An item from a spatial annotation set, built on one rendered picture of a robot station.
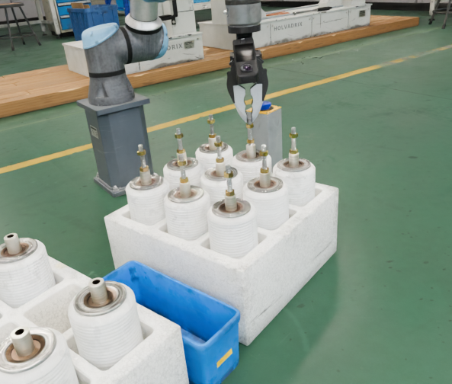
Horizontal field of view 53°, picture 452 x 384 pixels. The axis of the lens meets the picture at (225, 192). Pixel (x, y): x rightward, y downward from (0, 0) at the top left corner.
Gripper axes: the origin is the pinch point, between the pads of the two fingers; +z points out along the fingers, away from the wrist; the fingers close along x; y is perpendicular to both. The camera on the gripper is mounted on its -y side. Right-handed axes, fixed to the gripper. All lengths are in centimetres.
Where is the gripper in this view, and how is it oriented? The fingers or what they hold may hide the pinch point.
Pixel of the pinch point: (249, 117)
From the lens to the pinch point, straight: 107.4
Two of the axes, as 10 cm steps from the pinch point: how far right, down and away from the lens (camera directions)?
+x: -10.0, 0.6, 0.4
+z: 0.8, 8.9, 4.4
